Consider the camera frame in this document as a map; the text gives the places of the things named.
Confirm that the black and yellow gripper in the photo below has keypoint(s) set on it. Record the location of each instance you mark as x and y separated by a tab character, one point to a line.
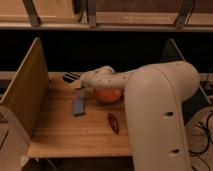
73	80

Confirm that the blue eraser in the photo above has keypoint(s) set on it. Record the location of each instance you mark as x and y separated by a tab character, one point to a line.
78	106

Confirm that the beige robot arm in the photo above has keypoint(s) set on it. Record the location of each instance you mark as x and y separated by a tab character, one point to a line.
153	97

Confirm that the orange ceramic cup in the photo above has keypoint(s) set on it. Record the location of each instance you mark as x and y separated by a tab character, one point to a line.
107	95

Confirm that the left wooden side panel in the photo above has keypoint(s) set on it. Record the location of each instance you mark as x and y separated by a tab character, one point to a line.
23	98

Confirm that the wooden shelf with brackets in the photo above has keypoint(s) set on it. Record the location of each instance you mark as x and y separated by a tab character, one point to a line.
108	15

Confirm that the right dark side panel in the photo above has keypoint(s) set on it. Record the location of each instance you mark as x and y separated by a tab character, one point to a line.
195	101

